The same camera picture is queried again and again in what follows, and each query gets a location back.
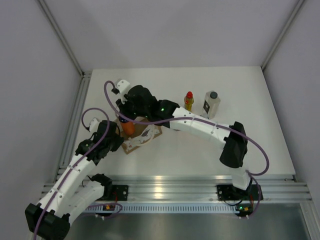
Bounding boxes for orange bottle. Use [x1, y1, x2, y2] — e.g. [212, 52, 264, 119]
[120, 119, 135, 136]

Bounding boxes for burlap canvas bag cat print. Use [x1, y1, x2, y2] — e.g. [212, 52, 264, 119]
[114, 114, 163, 155]

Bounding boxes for yellow bottle red cap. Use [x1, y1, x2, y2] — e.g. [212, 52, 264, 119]
[184, 91, 194, 112]

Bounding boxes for clear square bottle black cap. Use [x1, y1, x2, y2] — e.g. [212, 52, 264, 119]
[201, 91, 221, 119]

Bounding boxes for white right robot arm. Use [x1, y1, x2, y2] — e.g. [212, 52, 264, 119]
[111, 80, 253, 199]

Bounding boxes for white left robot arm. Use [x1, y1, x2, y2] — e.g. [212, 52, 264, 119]
[25, 118, 124, 240]

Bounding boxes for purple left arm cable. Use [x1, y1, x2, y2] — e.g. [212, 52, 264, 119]
[33, 107, 124, 237]

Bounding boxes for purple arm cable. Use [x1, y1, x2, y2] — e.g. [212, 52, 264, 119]
[33, 107, 124, 237]
[103, 80, 270, 217]

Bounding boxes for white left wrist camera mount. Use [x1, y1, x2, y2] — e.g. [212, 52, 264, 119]
[86, 117, 100, 133]

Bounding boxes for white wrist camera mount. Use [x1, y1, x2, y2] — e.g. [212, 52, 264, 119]
[111, 79, 131, 104]
[86, 117, 100, 133]

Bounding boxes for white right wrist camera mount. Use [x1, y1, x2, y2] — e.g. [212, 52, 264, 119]
[111, 79, 131, 104]

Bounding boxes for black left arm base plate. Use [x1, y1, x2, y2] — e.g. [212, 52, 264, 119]
[109, 185, 129, 202]

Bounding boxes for aluminium table edge rail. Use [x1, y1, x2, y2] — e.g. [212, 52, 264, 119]
[110, 175, 312, 204]

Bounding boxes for slotted cable duct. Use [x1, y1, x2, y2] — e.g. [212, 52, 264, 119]
[84, 202, 249, 214]

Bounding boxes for left aluminium frame post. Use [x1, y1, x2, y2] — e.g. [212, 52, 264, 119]
[35, 0, 84, 77]

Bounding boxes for aluminium frame post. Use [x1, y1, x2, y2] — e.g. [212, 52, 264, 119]
[260, 0, 308, 72]
[35, 0, 84, 77]

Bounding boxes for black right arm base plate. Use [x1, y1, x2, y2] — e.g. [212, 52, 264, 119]
[216, 184, 264, 202]

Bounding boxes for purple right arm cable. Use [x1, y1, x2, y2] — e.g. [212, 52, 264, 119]
[103, 80, 270, 217]

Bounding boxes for right aluminium frame post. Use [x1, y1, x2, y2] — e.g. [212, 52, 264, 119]
[260, 0, 308, 72]

